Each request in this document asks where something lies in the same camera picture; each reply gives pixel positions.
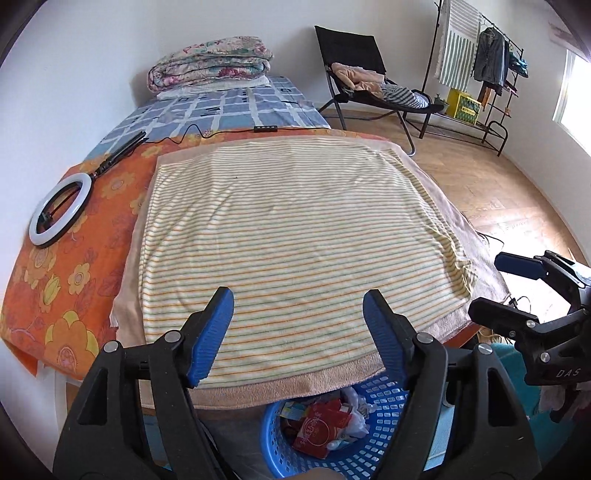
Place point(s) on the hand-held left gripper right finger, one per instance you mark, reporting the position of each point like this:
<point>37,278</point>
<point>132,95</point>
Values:
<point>383,327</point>

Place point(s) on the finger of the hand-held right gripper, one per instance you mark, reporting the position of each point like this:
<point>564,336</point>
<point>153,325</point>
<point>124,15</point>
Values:
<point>519,266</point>
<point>503,316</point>

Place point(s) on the white tissue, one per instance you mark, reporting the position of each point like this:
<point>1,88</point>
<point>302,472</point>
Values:
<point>358,415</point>

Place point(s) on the hanging teal garment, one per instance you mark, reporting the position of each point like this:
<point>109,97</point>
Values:
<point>519,64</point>

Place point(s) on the pink cloth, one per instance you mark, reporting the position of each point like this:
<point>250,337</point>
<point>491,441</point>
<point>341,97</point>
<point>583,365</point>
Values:
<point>355,76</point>

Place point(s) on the folded floral quilt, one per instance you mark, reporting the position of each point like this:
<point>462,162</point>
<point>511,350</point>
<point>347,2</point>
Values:
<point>207,60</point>

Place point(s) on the white bed frame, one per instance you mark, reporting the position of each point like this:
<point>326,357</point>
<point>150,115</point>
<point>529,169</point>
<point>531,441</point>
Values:
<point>62,397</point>

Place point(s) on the yellow crate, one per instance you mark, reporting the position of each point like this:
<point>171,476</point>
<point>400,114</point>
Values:
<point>464,107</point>

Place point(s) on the striped cloth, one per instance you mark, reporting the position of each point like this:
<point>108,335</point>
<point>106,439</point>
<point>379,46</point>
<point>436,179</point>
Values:
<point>404,96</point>

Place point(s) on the striped towel blanket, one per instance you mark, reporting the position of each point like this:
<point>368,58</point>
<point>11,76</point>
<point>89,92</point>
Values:
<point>300,230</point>

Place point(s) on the black folded light stand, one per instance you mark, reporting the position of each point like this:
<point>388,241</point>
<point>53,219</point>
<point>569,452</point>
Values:
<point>120,152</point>

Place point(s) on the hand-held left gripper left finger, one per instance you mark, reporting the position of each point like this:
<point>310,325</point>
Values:
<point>217,332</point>

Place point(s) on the window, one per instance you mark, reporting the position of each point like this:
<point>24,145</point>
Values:
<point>575,97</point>

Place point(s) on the black clothes rack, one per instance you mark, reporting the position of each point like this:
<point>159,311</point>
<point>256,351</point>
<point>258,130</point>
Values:
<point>501,127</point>

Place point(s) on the black folding chair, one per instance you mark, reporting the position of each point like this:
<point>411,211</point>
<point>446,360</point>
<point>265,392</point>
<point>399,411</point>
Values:
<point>351,46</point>

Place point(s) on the beige towel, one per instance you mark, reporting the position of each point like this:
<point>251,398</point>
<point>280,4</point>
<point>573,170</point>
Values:
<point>254,394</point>

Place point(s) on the blue plaid bed sheet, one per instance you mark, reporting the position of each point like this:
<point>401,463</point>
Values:
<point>207,110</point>

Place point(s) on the hanging green striped towel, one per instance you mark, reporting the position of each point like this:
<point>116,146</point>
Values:
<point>459,41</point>

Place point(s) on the black power strip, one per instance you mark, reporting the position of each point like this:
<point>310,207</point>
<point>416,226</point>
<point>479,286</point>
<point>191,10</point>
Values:
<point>265,129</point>

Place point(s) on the hanging dark jacket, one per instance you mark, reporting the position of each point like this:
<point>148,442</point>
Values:
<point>490,60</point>

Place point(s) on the person's teal clothing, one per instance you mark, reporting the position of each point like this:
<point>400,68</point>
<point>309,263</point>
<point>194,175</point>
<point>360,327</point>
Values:
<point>505,353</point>

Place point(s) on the blue plastic basket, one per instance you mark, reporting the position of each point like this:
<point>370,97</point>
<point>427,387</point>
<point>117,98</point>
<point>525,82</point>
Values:
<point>364,454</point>

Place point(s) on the red tissue pack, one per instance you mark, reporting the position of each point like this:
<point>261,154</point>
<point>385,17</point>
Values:
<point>318,429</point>

